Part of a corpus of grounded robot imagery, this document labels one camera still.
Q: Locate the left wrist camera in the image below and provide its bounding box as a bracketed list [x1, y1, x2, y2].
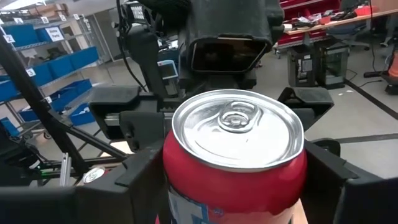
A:
[178, 0, 285, 75]

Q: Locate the metal shelving rack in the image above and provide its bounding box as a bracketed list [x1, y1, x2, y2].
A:
[0, 12, 103, 141]

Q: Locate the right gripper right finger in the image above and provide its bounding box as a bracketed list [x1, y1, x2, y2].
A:
[298, 139, 398, 224]

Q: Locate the blue storage bin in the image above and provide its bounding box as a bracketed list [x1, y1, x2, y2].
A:
[68, 46, 100, 70]
[67, 79, 93, 96]
[18, 108, 40, 122]
[0, 117, 19, 136]
[30, 63, 53, 86]
[48, 55, 75, 78]
[35, 27, 65, 43]
[2, 24, 40, 47]
[0, 79, 19, 102]
[68, 103, 96, 126]
[49, 88, 75, 111]

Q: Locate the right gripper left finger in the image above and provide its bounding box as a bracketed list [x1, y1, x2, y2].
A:
[0, 145, 171, 224]

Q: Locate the grey office chair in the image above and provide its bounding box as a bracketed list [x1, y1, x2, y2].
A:
[326, 23, 371, 52]

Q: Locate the red Fanta soda can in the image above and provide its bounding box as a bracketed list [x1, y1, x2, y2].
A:
[162, 89, 308, 224]
[82, 166, 109, 184]

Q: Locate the wooden workbench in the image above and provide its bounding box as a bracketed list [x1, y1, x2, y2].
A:
[284, 8, 398, 35]

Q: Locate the orange shop vacuum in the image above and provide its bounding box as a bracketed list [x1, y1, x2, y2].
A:
[384, 49, 398, 96]

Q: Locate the white paper sign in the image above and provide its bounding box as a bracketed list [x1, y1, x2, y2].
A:
[45, 27, 65, 42]

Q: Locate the silver aluminium bar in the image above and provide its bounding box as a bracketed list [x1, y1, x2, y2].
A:
[60, 152, 72, 187]

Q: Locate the red drawer cabinet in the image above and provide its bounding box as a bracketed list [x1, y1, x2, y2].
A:
[278, 0, 341, 46]

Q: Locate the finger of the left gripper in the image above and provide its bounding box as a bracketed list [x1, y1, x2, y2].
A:
[89, 85, 172, 152]
[278, 86, 341, 156]

